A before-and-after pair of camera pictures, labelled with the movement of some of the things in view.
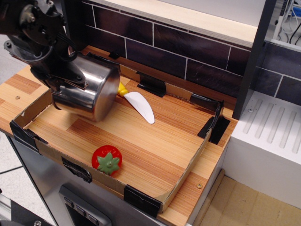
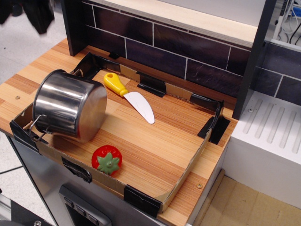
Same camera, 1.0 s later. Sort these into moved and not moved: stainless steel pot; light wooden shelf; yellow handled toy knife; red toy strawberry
Moved: stainless steel pot
Not moved: red toy strawberry; light wooden shelf; yellow handled toy knife
